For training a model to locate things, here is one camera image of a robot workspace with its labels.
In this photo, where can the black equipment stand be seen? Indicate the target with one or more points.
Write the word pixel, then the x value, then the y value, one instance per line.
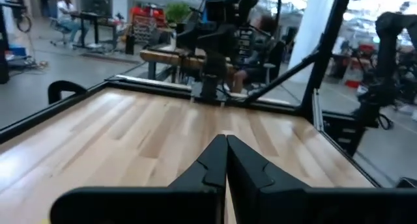
pixel 3 54

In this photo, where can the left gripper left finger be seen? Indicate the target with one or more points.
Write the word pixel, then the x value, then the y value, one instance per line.
pixel 208 172

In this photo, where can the green potted plant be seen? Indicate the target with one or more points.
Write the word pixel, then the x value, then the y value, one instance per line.
pixel 177 11

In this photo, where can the background black robot arm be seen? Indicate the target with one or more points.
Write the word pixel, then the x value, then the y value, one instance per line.
pixel 387 54

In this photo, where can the red storage rack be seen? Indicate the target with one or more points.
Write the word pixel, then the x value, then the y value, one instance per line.
pixel 148 22

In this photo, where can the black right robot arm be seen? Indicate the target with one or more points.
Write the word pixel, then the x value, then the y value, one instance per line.
pixel 228 9

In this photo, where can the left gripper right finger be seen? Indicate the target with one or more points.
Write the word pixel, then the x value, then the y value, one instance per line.
pixel 247 172

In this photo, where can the black office desk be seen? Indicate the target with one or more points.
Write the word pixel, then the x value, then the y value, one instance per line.
pixel 94 19

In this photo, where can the person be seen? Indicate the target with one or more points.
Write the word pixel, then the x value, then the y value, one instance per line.
pixel 66 15
pixel 257 54

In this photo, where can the background wooden table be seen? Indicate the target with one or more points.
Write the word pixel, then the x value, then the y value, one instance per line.
pixel 169 56

